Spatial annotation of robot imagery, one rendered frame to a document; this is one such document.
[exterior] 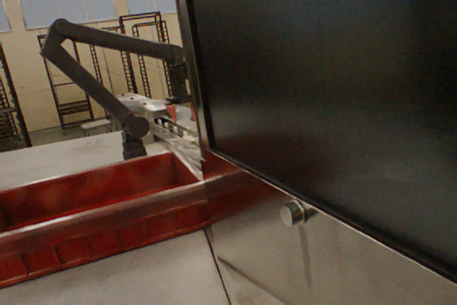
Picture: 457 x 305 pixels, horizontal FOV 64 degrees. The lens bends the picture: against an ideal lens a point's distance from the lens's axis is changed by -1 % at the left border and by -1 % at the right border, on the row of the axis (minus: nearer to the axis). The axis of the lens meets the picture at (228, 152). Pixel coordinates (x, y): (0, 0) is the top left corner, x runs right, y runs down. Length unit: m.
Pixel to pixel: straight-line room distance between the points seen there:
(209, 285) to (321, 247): 0.31
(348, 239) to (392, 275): 0.04
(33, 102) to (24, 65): 0.72
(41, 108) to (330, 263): 8.17
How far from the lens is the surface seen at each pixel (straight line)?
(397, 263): 0.28
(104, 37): 1.31
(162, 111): 1.88
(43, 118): 8.42
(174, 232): 0.77
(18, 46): 8.39
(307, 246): 0.37
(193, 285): 0.63
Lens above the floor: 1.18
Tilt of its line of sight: 16 degrees down
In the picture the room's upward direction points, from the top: 8 degrees counter-clockwise
